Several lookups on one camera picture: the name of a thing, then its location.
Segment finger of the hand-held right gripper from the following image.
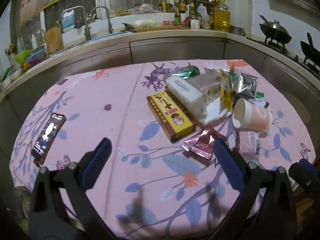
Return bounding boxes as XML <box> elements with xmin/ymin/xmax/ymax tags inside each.
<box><xmin>289</xmin><ymin>158</ymin><xmax>320</xmax><ymax>190</ymax></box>

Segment yellow snack packet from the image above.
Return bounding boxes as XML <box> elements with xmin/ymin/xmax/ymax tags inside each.
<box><xmin>219</xmin><ymin>66</ymin><xmax>237</xmax><ymax>112</ymax></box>

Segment clear plastic bottle green label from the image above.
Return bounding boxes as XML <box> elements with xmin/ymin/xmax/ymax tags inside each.
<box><xmin>187</xmin><ymin>70</ymin><xmax>225</xmax><ymax>105</ymax></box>

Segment white translucent plastic jug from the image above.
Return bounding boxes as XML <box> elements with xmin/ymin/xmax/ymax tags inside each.
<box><xmin>197</xmin><ymin>3</ymin><xmax>210</xmax><ymax>28</ymax></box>

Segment black gas stove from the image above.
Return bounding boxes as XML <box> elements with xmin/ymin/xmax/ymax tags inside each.
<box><xmin>246</xmin><ymin>36</ymin><xmax>320</xmax><ymax>77</ymax></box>

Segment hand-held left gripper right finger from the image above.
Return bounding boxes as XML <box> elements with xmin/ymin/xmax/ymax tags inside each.
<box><xmin>207</xmin><ymin>139</ymin><xmax>297</xmax><ymax>240</ymax></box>

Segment silver foil bag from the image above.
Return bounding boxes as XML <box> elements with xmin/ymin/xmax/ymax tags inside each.
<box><xmin>234</xmin><ymin>72</ymin><xmax>258</xmax><ymax>99</ymax></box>

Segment pink white paper cup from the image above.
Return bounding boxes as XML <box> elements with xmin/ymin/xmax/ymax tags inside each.
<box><xmin>232</xmin><ymin>97</ymin><xmax>273</xmax><ymax>133</ymax></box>

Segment green white wrapper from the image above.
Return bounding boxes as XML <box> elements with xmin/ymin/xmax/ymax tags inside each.
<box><xmin>250</xmin><ymin>92</ymin><xmax>266</xmax><ymax>105</ymax></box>

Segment pink foil wrapper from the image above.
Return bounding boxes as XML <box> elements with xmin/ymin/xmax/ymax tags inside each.
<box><xmin>182</xmin><ymin>127</ymin><xmax>227</xmax><ymax>166</ymax></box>

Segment steel kitchen cabinets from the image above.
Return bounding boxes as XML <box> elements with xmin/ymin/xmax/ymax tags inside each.
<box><xmin>0</xmin><ymin>34</ymin><xmax>320</xmax><ymax>155</ymax></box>

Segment white plastic package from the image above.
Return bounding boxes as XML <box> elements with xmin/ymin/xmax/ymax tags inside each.
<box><xmin>164</xmin><ymin>76</ymin><xmax>208</xmax><ymax>119</ymax></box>

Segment tall metal faucet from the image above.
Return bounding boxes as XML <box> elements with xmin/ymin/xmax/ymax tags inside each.
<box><xmin>61</xmin><ymin>6</ymin><xmax>92</xmax><ymax>40</ymax></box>
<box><xmin>89</xmin><ymin>6</ymin><xmax>114</xmax><ymax>34</ymax></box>

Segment white jug blue label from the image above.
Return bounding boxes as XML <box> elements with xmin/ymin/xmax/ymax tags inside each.
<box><xmin>61</xmin><ymin>9</ymin><xmax>75</xmax><ymax>30</ymax></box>

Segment small metal container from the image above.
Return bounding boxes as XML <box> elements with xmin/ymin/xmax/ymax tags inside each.
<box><xmin>229</xmin><ymin>26</ymin><xmax>247</xmax><ymax>37</ymax></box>

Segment row of sauce bottles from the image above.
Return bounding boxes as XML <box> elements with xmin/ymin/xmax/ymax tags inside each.
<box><xmin>159</xmin><ymin>0</ymin><xmax>198</xmax><ymax>25</ymax></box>

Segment white tissue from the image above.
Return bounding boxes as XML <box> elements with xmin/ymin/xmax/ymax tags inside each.
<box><xmin>197</xmin><ymin>97</ymin><xmax>233</xmax><ymax>125</ymax></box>

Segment white radish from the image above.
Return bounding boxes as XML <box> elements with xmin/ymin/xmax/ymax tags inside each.
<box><xmin>134</xmin><ymin>19</ymin><xmax>157</xmax><ymax>28</ymax></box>

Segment small wooden cutting board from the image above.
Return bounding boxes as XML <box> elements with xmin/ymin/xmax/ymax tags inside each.
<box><xmin>45</xmin><ymin>22</ymin><xmax>64</xmax><ymax>55</ymax></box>

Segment green plastic scoop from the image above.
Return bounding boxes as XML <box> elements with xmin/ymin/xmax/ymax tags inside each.
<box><xmin>15</xmin><ymin>49</ymin><xmax>33</xmax><ymax>64</ymax></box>

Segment large cooking oil bottle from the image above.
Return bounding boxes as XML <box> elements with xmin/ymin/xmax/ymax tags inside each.
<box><xmin>214</xmin><ymin>1</ymin><xmax>231</xmax><ymax>32</ymax></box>

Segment black wok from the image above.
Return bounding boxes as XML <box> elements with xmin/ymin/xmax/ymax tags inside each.
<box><xmin>299</xmin><ymin>32</ymin><xmax>320</xmax><ymax>67</ymax></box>

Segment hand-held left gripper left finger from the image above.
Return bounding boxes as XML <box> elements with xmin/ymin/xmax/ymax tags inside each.
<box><xmin>29</xmin><ymin>137</ymin><xmax>118</xmax><ymax>240</ymax></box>

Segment blue plastic basin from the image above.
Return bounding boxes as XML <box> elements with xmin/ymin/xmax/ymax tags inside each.
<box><xmin>91</xmin><ymin>32</ymin><xmax>120</xmax><ymax>40</ymax></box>

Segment blue plastic basket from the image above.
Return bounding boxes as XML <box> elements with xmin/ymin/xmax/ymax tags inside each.
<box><xmin>25</xmin><ymin>49</ymin><xmax>47</xmax><ymax>64</ymax></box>

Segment wok with metal lid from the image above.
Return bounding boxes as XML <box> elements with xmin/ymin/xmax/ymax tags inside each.
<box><xmin>258</xmin><ymin>14</ymin><xmax>293</xmax><ymax>45</ymax></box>

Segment pink white printed packet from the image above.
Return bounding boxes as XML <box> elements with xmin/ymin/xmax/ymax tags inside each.
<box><xmin>237</xmin><ymin>129</ymin><xmax>261</xmax><ymax>159</ymax></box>

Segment black smartphone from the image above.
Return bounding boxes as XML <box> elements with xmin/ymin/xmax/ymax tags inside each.
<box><xmin>31</xmin><ymin>113</ymin><xmax>67</xmax><ymax>162</ymax></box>

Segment yellow brown cardboard box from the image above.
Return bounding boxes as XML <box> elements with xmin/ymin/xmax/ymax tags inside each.
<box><xmin>147</xmin><ymin>91</ymin><xmax>197</xmax><ymax>143</ymax></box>

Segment pink floral tablecloth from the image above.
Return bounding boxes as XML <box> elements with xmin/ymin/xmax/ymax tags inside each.
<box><xmin>10</xmin><ymin>59</ymin><xmax>315</xmax><ymax>240</ymax></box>

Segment green foil wrapper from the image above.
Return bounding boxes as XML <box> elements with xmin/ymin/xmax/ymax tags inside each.
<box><xmin>164</xmin><ymin>65</ymin><xmax>200</xmax><ymax>80</ymax></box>

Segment large wooden cutting board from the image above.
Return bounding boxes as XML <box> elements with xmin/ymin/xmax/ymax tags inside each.
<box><xmin>135</xmin><ymin>26</ymin><xmax>190</xmax><ymax>33</ymax></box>

